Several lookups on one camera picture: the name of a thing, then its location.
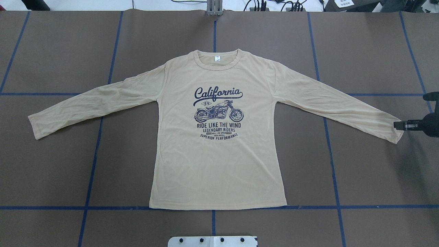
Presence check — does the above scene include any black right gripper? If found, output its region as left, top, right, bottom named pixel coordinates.
left=393, top=92, right=439, bottom=138

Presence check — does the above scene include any beige long-sleeve printed shirt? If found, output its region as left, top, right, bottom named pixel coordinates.
left=28, top=49, right=403, bottom=210

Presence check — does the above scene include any aluminium frame post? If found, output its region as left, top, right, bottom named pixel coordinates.
left=206, top=0, right=224, bottom=16

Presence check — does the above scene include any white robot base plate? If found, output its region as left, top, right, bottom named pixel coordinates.
left=167, top=236, right=258, bottom=247

